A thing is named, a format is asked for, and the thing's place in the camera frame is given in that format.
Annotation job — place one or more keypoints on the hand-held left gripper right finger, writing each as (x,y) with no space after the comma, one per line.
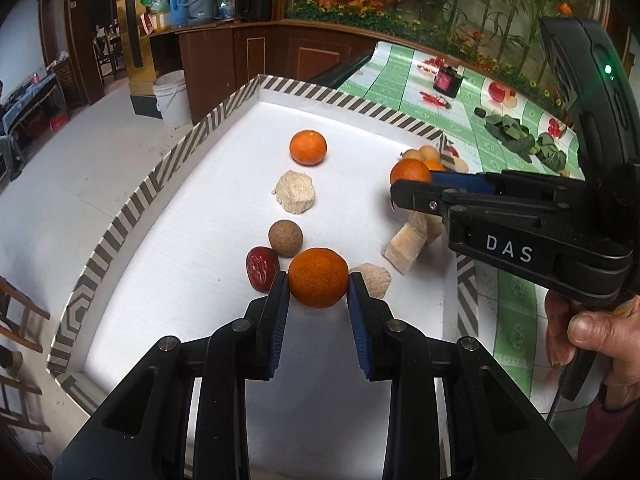
(361,330)

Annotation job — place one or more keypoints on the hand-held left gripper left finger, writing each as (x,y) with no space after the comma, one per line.
(277,330)

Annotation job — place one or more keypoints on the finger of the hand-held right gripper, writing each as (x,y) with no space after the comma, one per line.
(420,200)
(460,181)

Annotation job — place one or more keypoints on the white tray with striped rim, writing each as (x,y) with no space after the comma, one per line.
(225,170)

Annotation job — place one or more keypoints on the person's right forearm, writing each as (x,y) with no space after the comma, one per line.
(615,435)

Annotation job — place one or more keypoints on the person's right hand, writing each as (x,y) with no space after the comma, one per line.
(590,330)

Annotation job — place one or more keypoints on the beige sugarcane chunk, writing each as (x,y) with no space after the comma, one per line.
(375,280)
(405,250)
(295,192)
(429,227)

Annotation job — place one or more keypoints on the red jujube date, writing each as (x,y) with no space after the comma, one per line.
(261,269)

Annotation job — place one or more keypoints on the green checked printed tablecloth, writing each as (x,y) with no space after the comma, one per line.
(515,310)

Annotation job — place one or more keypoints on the dark green bok choy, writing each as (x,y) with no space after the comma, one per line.
(507,127)

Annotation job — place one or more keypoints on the bok choy with pale stem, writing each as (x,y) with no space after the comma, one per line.
(552,155)

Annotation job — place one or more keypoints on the small red black box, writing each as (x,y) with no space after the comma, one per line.
(447,82)

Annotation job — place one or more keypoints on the wooden counter cabinet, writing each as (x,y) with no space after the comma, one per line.
(280,55)

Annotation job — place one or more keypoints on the white plastic bucket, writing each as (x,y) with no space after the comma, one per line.
(172,97)

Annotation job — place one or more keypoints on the light wooden chair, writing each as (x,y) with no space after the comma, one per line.
(17,340)

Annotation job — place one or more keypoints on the red crate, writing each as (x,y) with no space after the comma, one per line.
(57,121)

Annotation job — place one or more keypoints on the blue thermos jug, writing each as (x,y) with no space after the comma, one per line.
(180,7)

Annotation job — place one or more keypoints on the small cardboard box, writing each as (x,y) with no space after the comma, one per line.
(159,21)

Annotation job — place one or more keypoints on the dark wooden chair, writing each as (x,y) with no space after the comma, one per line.
(107,50)

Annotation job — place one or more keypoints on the green plastic bag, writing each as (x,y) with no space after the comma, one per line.
(154,0)

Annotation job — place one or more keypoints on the cluttered side table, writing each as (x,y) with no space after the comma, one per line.
(30,100)

